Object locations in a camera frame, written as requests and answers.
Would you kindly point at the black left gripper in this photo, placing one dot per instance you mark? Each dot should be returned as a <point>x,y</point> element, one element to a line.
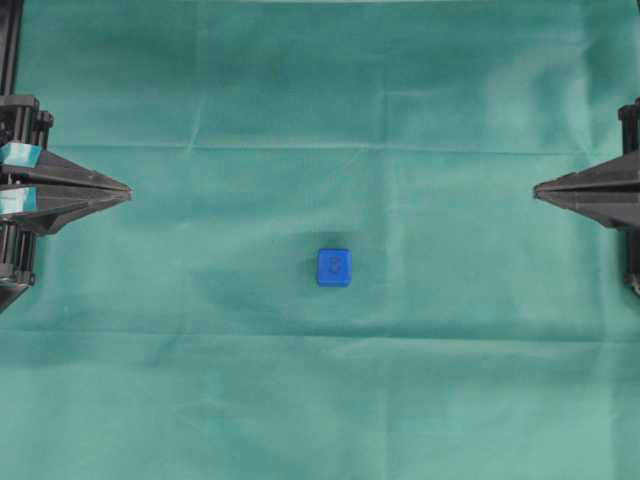
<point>41,210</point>

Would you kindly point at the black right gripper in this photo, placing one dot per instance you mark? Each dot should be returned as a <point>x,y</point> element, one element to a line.
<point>612,210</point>

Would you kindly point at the blue plastic cube block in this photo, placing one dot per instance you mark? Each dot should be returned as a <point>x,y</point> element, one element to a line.
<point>334,267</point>

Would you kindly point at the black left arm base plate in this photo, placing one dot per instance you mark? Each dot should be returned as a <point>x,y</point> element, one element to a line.
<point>9,293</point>

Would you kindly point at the black frame rail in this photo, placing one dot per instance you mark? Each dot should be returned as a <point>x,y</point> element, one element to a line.
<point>11,16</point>

